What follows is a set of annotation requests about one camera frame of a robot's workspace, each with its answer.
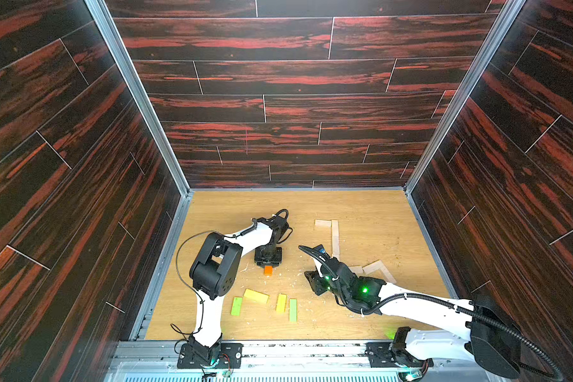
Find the natural wood block short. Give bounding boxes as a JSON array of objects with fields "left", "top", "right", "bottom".
[{"left": 350, "top": 266, "right": 364, "bottom": 275}]

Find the yellow block small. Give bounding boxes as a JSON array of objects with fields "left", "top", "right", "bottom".
[{"left": 275, "top": 294, "right": 287, "bottom": 314}]

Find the natural wood block printed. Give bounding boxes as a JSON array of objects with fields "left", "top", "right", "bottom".
[{"left": 315, "top": 220, "right": 332, "bottom": 228}]

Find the natural wood block long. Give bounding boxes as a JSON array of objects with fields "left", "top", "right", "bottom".
[{"left": 331, "top": 220, "right": 341, "bottom": 259}]

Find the light green block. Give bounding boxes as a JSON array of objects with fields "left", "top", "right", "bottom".
[
  {"left": 289, "top": 299, "right": 298, "bottom": 322},
  {"left": 231, "top": 297, "right": 243, "bottom": 317}
]

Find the natural wood block angled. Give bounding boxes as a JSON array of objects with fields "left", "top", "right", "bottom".
[{"left": 362, "top": 260, "right": 384, "bottom": 275}]

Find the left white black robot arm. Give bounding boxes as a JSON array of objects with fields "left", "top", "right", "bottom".
[{"left": 177, "top": 209, "right": 293, "bottom": 369}]

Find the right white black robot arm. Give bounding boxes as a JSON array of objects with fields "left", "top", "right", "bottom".
[{"left": 299, "top": 245, "right": 564, "bottom": 381}]

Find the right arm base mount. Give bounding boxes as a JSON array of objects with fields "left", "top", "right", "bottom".
[{"left": 364, "top": 342, "right": 434, "bottom": 369}]

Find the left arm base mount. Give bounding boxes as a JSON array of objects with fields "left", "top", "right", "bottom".
[{"left": 177, "top": 342, "right": 244, "bottom": 369}]

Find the front aluminium rail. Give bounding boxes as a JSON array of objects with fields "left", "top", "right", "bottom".
[{"left": 105, "top": 340, "right": 498, "bottom": 381}]

